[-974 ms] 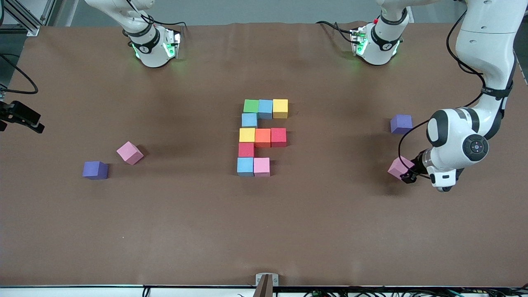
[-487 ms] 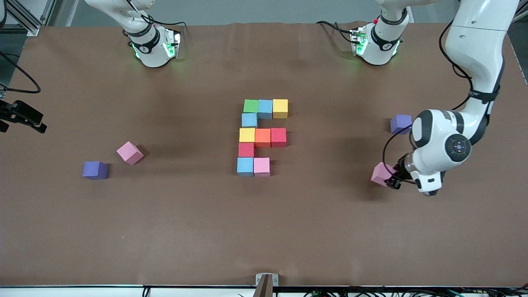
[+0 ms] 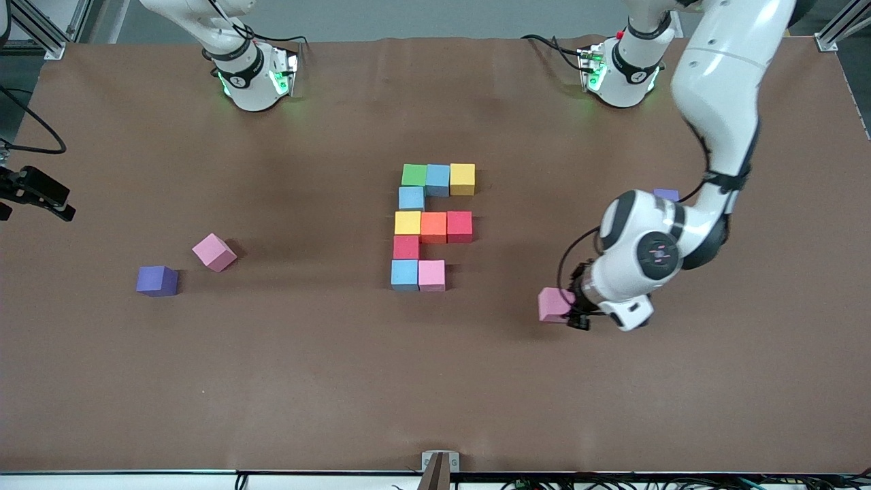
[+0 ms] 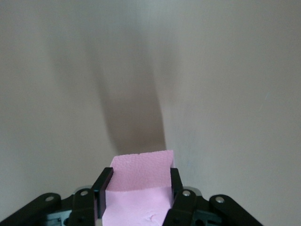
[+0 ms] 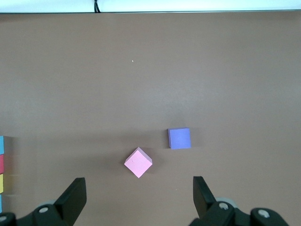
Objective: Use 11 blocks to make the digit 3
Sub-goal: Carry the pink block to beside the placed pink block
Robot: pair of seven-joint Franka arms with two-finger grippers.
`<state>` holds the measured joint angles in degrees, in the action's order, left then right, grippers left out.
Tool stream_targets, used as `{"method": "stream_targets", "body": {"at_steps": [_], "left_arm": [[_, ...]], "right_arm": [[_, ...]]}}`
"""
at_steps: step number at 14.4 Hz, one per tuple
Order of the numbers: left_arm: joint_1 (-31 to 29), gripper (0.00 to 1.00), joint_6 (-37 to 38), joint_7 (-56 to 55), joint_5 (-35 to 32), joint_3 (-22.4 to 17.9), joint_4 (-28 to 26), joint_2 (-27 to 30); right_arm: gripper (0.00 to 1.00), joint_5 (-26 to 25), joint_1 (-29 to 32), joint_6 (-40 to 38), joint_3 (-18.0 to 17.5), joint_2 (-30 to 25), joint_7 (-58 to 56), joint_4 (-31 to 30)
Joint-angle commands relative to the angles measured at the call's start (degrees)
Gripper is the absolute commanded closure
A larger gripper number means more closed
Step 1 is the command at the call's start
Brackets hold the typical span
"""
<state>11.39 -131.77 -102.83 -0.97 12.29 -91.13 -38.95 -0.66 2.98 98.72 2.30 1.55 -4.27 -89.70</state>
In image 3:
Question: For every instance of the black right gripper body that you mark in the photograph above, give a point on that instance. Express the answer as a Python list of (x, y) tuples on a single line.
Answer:
[(30, 185)]

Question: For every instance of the yellow foam cube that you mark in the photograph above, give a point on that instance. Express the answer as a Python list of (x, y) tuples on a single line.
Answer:
[(407, 223), (463, 180)]

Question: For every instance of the blue foam cube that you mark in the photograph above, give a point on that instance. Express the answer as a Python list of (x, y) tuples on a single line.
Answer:
[(438, 181), (405, 275), (411, 198)]

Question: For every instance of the green foam cube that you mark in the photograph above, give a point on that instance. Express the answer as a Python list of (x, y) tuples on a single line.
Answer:
[(414, 175)]

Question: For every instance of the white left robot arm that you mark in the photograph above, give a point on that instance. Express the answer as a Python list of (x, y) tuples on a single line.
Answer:
[(721, 68)]

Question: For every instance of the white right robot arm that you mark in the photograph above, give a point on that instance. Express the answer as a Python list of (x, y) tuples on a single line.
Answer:
[(252, 88)]

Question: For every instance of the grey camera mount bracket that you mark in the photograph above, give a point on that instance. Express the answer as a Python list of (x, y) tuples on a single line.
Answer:
[(439, 476)]

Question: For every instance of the orange foam cube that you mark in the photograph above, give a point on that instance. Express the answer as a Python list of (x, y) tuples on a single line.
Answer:
[(434, 228)]

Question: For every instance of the brown table cover sheet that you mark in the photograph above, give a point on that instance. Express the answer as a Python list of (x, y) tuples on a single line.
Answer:
[(435, 381)]

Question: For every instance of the red foam cube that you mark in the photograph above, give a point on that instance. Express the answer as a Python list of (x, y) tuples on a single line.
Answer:
[(460, 227), (406, 248)]

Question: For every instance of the purple foam cube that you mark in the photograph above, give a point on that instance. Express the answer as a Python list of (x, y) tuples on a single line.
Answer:
[(667, 194), (156, 280)]

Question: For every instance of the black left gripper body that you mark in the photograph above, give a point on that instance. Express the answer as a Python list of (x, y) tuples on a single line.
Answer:
[(580, 297)]

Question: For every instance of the white table front rail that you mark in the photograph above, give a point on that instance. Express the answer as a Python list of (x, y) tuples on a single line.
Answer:
[(102, 482)]

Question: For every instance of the pink foam cube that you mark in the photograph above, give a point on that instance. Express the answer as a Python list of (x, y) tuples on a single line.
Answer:
[(431, 275), (552, 304), (214, 252)]

